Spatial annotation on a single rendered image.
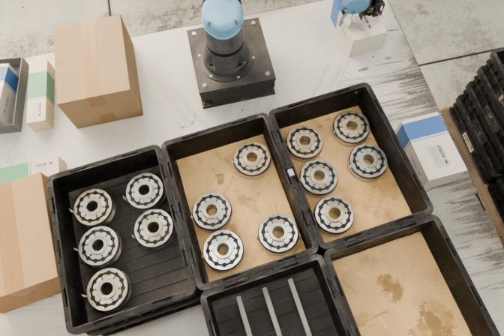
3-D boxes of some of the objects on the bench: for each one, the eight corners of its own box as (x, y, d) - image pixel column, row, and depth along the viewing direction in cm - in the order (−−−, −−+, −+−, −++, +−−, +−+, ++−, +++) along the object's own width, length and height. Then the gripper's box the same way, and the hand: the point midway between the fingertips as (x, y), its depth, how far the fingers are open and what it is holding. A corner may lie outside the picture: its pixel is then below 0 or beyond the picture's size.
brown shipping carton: (72, 56, 157) (52, 26, 142) (133, 44, 158) (120, 13, 144) (77, 129, 144) (56, 104, 130) (143, 115, 146) (130, 89, 131)
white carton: (392, 134, 141) (400, 121, 132) (427, 125, 142) (437, 111, 133) (418, 190, 132) (428, 181, 124) (455, 181, 133) (467, 170, 125)
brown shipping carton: (-8, 214, 133) (-41, 197, 118) (64, 190, 135) (40, 171, 121) (3, 313, 121) (-32, 308, 106) (82, 285, 123) (58, 277, 109)
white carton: (328, 14, 162) (332, -3, 154) (359, 7, 163) (364, -11, 155) (349, 57, 153) (353, 40, 145) (380, 49, 155) (387, 32, 146)
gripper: (349, -2, 130) (338, 42, 149) (409, -16, 132) (391, 28, 150) (339, -22, 134) (330, 22, 152) (397, -35, 136) (382, 10, 154)
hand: (357, 19), depth 152 cm, fingers closed on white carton, 13 cm apart
